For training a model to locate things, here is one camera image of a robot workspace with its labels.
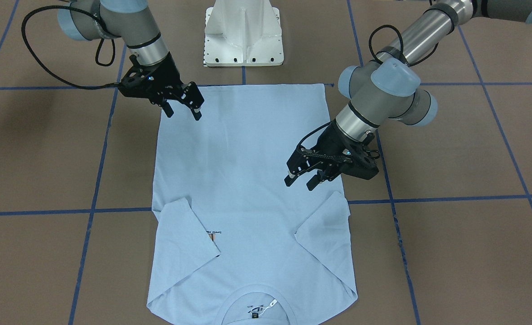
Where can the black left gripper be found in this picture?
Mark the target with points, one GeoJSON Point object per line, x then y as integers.
{"type": "Point", "coordinates": [331, 141]}

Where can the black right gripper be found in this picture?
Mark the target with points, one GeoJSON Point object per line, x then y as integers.
{"type": "Point", "coordinates": [165, 73]}

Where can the light blue t-shirt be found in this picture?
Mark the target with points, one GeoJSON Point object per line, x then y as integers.
{"type": "Point", "coordinates": [235, 245]}

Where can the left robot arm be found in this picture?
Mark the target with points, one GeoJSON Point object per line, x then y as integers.
{"type": "Point", "coordinates": [387, 88]}

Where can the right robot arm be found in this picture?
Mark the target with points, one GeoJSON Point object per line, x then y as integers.
{"type": "Point", "coordinates": [130, 20]}

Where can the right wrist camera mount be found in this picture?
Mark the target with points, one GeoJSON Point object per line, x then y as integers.
{"type": "Point", "coordinates": [135, 83]}

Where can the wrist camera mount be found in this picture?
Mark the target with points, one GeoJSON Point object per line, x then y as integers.
{"type": "Point", "coordinates": [135, 83]}
{"type": "Point", "coordinates": [362, 163]}

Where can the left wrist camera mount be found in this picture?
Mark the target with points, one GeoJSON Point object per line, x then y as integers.
{"type": "Point", "coordinates": [362, 163]}

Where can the white camera pillar base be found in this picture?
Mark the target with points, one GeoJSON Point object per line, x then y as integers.
{"type": "Point", "coordinates": [243, 33]}

